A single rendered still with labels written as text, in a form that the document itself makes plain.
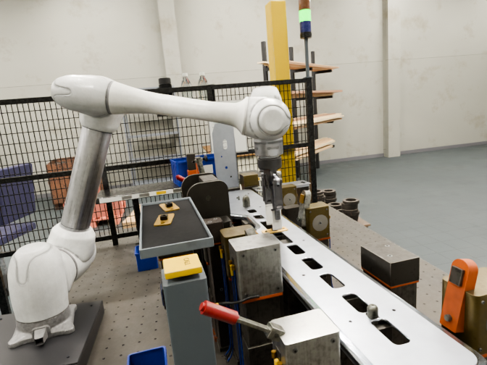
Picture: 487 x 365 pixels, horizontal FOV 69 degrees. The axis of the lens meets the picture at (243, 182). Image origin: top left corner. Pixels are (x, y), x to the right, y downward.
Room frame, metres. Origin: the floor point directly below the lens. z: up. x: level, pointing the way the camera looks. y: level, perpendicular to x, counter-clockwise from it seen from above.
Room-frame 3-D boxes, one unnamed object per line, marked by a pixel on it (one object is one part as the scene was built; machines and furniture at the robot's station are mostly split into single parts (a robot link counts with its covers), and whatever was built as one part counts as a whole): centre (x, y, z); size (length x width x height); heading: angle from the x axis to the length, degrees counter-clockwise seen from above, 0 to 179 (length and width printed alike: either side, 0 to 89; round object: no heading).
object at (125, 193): (1.94, 0.33, 1.02); 0.90 x 0.22 x 0.03; 104
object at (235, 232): (0.92, 0.04, 0.89); 0.12 x 0.08 x 0.38; 104
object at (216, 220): (0.97, 0.10, 0.90); 0.05 x 0.05 x 0.40; 14
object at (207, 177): (1.16, 0.13, 0.95); 0.18 x 0.13 x 0.49; 14
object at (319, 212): (1.22, -0.26, 0.87); 0.12 x 0.07 x 0.35; 104
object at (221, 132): (1.83, 0.08, 1.17); 0.12 x 0.01 x 0.34; 104
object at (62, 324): (1.05, 0.68, 0.79); 0.22 x 0.18 x 0.06; 22
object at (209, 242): (0.81, 0.18, 1.16); 0.37 x 0.14 x 0.02; 14
